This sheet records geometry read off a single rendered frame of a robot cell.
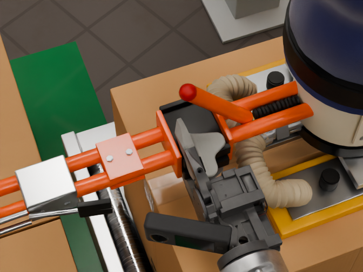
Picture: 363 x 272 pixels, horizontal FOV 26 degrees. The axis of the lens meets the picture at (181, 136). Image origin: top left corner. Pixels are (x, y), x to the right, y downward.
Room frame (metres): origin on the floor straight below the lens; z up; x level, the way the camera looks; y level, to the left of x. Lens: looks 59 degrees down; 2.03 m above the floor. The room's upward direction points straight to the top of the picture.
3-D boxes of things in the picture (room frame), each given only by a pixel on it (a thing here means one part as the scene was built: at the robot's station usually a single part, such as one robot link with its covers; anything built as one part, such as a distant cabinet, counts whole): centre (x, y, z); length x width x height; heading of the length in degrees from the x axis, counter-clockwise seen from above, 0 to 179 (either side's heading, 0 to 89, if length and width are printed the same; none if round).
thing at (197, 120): (0.56, -0.02, 1.08); 0.10 x 0.08 x 0.06; 22
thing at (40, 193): (0.48, 0.18, 1.07); 0.07 x 0.07 x 0.04; 22
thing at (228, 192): (0.44, -0.07, 1.08); 0.12 x 0.09 x 0.08; 21
